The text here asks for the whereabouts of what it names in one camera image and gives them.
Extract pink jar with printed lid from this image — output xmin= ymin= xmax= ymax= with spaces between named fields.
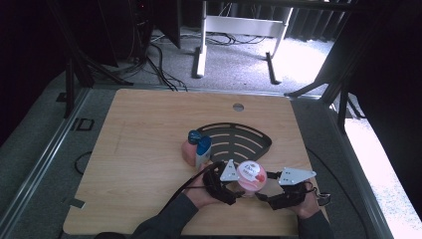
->
xmin=236 ymin=159 xmax=269 ymax=199

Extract white desk frame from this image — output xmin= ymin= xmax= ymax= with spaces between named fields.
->
xmin=191 ymin=0 xmax=296 ymax=86

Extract hand-held gripper cable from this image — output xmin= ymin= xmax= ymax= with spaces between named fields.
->
xmin=310 ymin=185 xmax=332 ymax=207
xmin=158 ymin=160 xmax=227 ymax=214

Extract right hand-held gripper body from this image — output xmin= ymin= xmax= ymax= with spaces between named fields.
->
xmin=267 ymin=167 xmax=317 ymax=211

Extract aluminium rail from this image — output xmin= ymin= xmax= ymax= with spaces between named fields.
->
xmin=0 ymin=87 xmax=92 ymax=235
xmin=326 ymin=101 xmax=396 ymax=239

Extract dark computer tower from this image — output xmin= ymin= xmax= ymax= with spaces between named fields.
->
xmin=99 ymin=0 xmax=154 ymax=66

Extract dark curtain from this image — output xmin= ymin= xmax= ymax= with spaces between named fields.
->
xmin=284 ymin=5 xmax=351 ymax=43

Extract person's right hand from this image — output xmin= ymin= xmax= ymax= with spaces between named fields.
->
xmin=289 ymin=179 xmax=321 ymax=220

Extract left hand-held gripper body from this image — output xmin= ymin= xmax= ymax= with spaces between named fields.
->
xmin=202 ymin=158 xmax=241 ymax=206

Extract person's left hand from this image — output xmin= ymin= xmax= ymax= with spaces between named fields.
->
xmin=183 ymin=163 xmax=221 ymax=211

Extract pink bottle with blue pump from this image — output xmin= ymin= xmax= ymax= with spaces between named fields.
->
xmin=180 ymin=129 xmax=204 ymax=167

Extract black slotted corner shelf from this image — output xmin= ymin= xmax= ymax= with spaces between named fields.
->
xmin=195 ymin=121 xmax=274 ymax=167

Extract white bottle with blue cap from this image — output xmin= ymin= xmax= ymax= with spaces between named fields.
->
xmin=194 ymin=134 xmax=213 ymax=171

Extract thin black cable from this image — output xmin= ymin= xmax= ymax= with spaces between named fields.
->
xmin=305 ymin=146 xmax=370 ymax=239

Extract black metal stand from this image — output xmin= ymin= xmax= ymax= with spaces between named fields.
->
xmin=46 ymin=0 xmax=134 ymax=120
xmin=284 ymin=0 xmax=367 ymax=133

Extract right hand-held gripper cable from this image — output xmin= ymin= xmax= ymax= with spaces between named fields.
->
xmin=310 ymin=185 xmax=332 ymax=207

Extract grey tape piece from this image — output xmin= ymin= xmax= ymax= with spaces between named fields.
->
xmin=61 ymin=196 xmax=87 ymax=210

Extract black cable bundle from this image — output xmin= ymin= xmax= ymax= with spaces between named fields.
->
xmin=125 ymin=19 xmax=189 ymax=93

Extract black cable loop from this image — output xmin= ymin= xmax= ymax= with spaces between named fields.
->
xmin=74 ymin=150 xmax=94 ymax=176

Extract black rectangular bracket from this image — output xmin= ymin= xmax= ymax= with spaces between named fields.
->
xmin=70 ymin=117 xmax=96 ymax=131

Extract left hand-held gripper cable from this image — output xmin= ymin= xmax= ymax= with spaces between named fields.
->
xmin=158 ymin=160 xmax=227 ymax=214

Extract cables under white desk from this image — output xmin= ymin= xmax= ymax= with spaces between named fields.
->
xmin=150 ymin=30 xmax=268 ymax=47

